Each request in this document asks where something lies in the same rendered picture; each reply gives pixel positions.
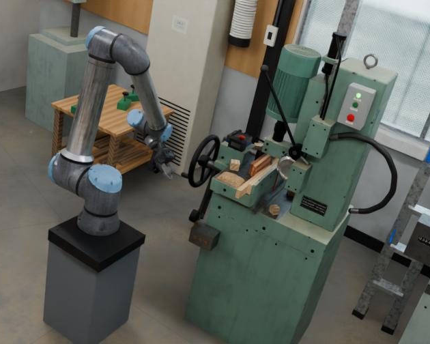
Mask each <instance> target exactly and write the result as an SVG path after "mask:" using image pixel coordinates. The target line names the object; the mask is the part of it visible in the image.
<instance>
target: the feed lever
mask: <svg viewBox="0 0 430 344"><path fill-rule="evenodd" d="M260 70H261V72H262V73H264V74H265V76H266V79H267V82H268V85H269V86H270V89H271V92H272V95H273V96H274V99H275V102H276V105H277V107H278V110H279V112H280V114H281V117H282V119H283V122H284V125H285V127H286V129H287V132H288V135H289V138H290V140H291V143H292V145H293V146H291V147H290V148H289V156H290V157H291V158H293V159H299V158H301V159H302V161H303V162H304V163H305V164H306V165H309V162H308V160H307V159H306V158H305V157H304V156H303V154H304V152H302V151H301V150H302V146H303V145H302V144H300V143H295V141H294V139H293V136H292V134H291V131H290V129H289V126H288V123H287V120H286V119H285V116H284V113H283V110H282V108H281V106H280V103H279V101H278V98H277V96H276V93H275V90H274V88H273V86H272V83H271V80H270V77H269V75H268V67H267V65H262V66H261V67H260Z"/></svg>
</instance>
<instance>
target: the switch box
mask: <svg viewBox="0 0 430 344"><path fill-rule="evenodd" d="M357 93H360V94H361V97H360V98H358V99H361V102H359V101H357V100H354V98H357V97H356V94H357ZM375 93H376V90H374V89H371V88H368V87H365V86H363V85H359V84H357V83H352V84H351V85H349V87H348V89H347V93H346V95H345V99H344V101H343V105H342V107H341V111H340V113H339V117H338V119H337V122H339V123H341V124H345V125H346V126H349V127H352V128H355V129H357V130H361V129H362V127H363V126H364V124H365V121H366V119H367V116H368V114H369V110H370V108H371V105H372V102H373V99H374V97H375ZM353 102H357V103H358V107H357V108H355V109H358V111H354V110H351V109H350V108H351V107H352V108H354V107H353V106H352V104H353ZM349 114H352V115H354V117H355V118H354V121H351V122H352V123H353V125H351V124H349V123H346V120H347V116H348V115H349ZM347 121H348V120H347Z"/></svg>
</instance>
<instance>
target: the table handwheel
mask: <svg viewBox="0 0 430 344"><path fill-rule="evenodd" d="M212 140H214V142H215V143H214V144H213V146H212V148H211V150H210V151H209V152H208V154H207V155H204V154H203V155H201V156H200V154H201V152H202V151H203V149H204V147H205V146H206V145H207V144H208V143H209V142H210V141H212ZM219 148H220V139H219V138H218V136H216V135H215V134H211V135H209V136H208V137H206V138H205V139H204V140H203V141H202V142H201V143H200V145H199V146H198V148H197V149H196V151H195V153H194V155H193V157H192V160H191V162H190V166H189V170H188V182H189V184H190V185H191V186H192V187H193V188H197V187H200V186H201V185H202V184H204V183H205V182H206V180H207V179H208V177H209V176H210V175H211V173H212V170H213V169H215V170H217V171H219V172H221V171H222V169H219V168H217V167H214V161H215V160H216V158H217V155H218V151H219ZM214 149H215V150H214ZM213 151H214V156H213V159H212V160H211V158H210V155H211V154H212V152H213ZM199 156H200V157H199ZM198 158H199V159H198ZM197 162H198V164H199V165H200V166H202V170H201V178H200V180H199V181H198V182H195V181H194V171H195V166H196V163H197ZM208 167H209V168H208ZM205 168H208V170H207V171H206V173H205V174H204V172H205Z"/></svg>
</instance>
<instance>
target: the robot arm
mask: <svg viewBox="0 0 430 344"><path fill-rule="evenodd" d="M85 45H86V48H87V50H89V55H88V57H89V58H88V61H87V66H86V69H85V74H84V78H83V83H82V86H81V91H80V94H79V97H78V102H77V106H76V110H75V114H74V119H73V122H72V127H71V131H70V136H69V139H68V144H67V147H65V148H63V149H62V150H61V152H59V153H57V154H56V156H54V157H53V158H52V160H51V162H50V164H49V167H48V168H49V170H48V176H49V178H50V179H51V181H52V182H54V183H55V184H56V185H58V186H60V187H62V188H64V189H66V190H68V191H70V192H71V193H73V194H75V195H77V196H79V197H81V198H83V199H84V200H85V202H84V207H83V209H82V210H81V212H80V214H79V215H78V219H77V225H78V227H79V228H80V229H81V230H82V231H84V232H85V233H88V234H90V235H96V236H106V235H111V234H113V233H115V232H116V231H117V230H118V229H119V224H120V221H119V216H118V213H117V209H118V205H119V198H120V193H121V188H122V176H121V173H120V172H119V171H118V170H117V169H115V168H114V167H112V166H109V165H106V164H102V165H99V164H96V165H94V166H93V163H94V157H93V155H92V154H91V151H92V148H93V146H94V141H95V137H96V133H97V130H98V125H99V122H100V117H101V114H102V110H103V106H104V101H105V99H106V94H107V91H108V88H109V83H110V80H111V75H112V72H113V68H114V65H115V62H118V63H119V64H120V65H121V66H122V67H123V68H124V71H125V72H126V74H128V75H130V77H131V79H132V82H133V85H134V88H135V90H136V92H137V95H138V97H139V100H140V103H141V106H142V108H143V111H144V113H143V112H142V111H141V110H138V109H133V110H131V111H130V112H129V113H128V115H127V122H128V124H129V125H130V126H132V127H133V128H135V129H136V130H138V131H139V132H140V133H141V135H142V137H143V139H144V141H145V143H146V145H147V147H148V148H150V149H151V150H153V153H152V157H151V160H150V162H149V166H148V170H149V171H156V169H157V168H158V170H159V171H160V172H161V173H162V174H163V175H164V176H165V177H166V178H167V179H169V180H173V173H174V172H175V170H176V167H175V166H174V167H172V166H171V165H170V164H169V162H171V161H173V159H174V158H175V155H174V153H173V151H172V149H170V148H167V147H166V145H165V144H164V143H165V142H166V140H167V139H168V138H169V137H170V136H171V133H172V131H173V127H172V125H171V124H168V123H167V121H166V119H165V117H164V114H163V111H162V107H161V105H160V101H159V99H158V95H157V93H156V89H155V87H154V83H153V80H152V77H151V74H150V72H149V67H150V60H149V57H148V55H147V53H146V52H145V50H144V49H143V48H142V47H141V46H140V44H138V43H137V42H136V41H135V40H133V39H132V38H131V37H129V36H128V35H125V34H122V33H120V32H117V31H114V30H112V29H110V28H108V27H103V26H97V27H94V28H93V29H92V30H91V31H90V32H89V34H88V36H87V38H86V41H85Z"/></svg>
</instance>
